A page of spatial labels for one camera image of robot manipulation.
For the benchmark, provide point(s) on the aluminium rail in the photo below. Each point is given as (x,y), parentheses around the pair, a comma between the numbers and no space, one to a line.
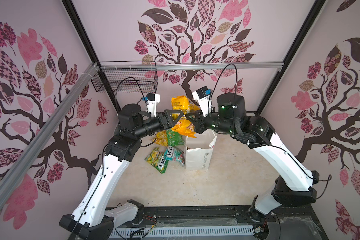
(210,66)
(16,173)

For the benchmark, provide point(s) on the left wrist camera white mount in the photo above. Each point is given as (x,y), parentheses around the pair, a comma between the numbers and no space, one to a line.
(151,101)

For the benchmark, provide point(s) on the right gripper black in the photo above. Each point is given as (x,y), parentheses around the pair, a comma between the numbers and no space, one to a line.
(197,121)

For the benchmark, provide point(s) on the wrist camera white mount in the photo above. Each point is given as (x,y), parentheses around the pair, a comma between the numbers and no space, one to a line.
(203,97)
(151,101)

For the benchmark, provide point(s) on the green yellow snack bag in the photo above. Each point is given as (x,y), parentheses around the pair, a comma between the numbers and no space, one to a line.
(157,160)

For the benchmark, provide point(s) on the aluminium rail back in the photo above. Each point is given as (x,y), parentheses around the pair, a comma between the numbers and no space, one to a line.
(210,66)

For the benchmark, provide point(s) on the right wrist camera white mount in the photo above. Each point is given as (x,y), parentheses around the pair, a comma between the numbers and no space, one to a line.
(203,97)

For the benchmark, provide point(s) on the black wire basket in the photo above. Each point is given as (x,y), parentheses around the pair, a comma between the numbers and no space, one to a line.
(126,81)

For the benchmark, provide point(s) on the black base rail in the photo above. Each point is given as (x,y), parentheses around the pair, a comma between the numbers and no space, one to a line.
(283,223)

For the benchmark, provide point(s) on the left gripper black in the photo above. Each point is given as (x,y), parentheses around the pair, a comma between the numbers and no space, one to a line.
(170,123)

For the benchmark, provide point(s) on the white slotted cable duct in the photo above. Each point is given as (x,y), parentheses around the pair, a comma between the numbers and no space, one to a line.
(182,232)

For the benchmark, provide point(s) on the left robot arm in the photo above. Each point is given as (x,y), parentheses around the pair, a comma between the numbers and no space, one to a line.
(90,220)

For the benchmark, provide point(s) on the white paper bag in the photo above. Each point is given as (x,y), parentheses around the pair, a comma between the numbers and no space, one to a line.
(199,151)

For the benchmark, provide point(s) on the aluminium rail left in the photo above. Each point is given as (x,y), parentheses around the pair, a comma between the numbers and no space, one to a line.
(16,173)

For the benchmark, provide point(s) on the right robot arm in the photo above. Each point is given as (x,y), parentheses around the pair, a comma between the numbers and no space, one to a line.
(293,187)

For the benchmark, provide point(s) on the yellow chip bag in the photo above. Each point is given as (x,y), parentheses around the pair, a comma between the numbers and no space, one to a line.
(184,126)
(161,138)

